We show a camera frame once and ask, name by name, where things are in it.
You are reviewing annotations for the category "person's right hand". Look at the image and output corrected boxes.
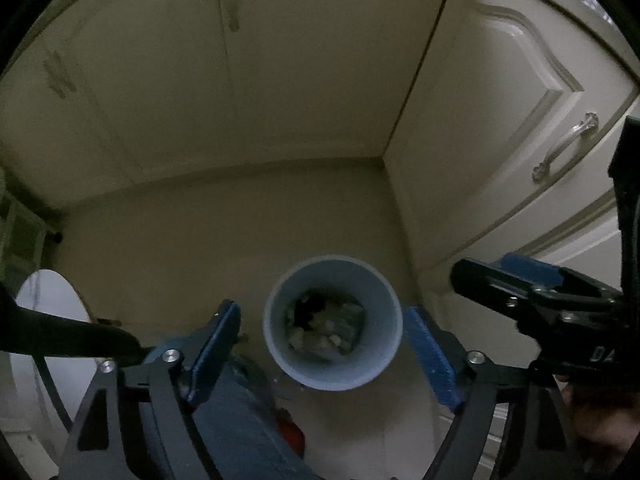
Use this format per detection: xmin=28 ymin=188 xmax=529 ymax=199
xmin=556 ymin=374 xmax=640 ymax=457

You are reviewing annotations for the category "cream moulded-door cabinet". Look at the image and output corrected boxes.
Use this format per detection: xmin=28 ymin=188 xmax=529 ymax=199
xmin=382 ymin=0 xmax=640 ymax=480

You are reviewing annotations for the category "person's blue jeans leg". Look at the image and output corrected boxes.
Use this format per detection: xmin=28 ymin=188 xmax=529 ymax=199
xmin=142 ymin=340 xmax=321 ymax=480

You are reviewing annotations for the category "black cable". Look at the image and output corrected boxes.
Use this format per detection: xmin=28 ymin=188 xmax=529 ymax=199
xmin=32 ymin=355 xmax=71 ymax=431

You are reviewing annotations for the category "red slipper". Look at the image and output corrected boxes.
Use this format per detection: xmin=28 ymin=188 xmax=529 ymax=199
xmin=276 ymin=406 xmax=307 ymax=461

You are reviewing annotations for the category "printed milk carton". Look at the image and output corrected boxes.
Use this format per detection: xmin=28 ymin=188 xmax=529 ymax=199
xmin=330 ymin=305 xmax=365 ymax=353

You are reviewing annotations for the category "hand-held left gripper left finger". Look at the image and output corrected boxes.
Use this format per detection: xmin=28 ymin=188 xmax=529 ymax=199
xmin=59 ymin=300 xmax=242 ymax=480

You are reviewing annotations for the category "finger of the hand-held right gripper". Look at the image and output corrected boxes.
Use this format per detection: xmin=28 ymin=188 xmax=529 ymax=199
xmin=500 ymin=254 xmax=624 ymax=306
xmin=450 ymin=258 xmax=622 ymax=339

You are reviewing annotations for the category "dark curved bar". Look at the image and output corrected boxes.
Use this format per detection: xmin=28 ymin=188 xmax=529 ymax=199
xmin=0 ymin=285 xmax=146 ymax=367

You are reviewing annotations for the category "grey round trash bin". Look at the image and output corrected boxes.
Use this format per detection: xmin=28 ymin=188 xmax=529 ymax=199
xmin=262 ymin=255 xmax=403 ymax=392

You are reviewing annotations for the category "cream flat-door cabinet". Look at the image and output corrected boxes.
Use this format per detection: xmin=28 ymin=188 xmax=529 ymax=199
xmin=0 ymin=0 xmax=458 ymax=211

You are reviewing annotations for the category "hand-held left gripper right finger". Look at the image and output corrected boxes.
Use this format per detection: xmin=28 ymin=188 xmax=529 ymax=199
xmin=402 ymin=306 xmax=583 ymax=480

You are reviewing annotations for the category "silver curved cabinet handle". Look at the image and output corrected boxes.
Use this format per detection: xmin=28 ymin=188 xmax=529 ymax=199
xmin=531 ymin=112 xmax=599 ymax=182

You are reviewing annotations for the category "clear plastic wrapper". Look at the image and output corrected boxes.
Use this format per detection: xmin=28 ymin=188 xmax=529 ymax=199
xmin=305 ymin=335 xmax=341 ymax=356

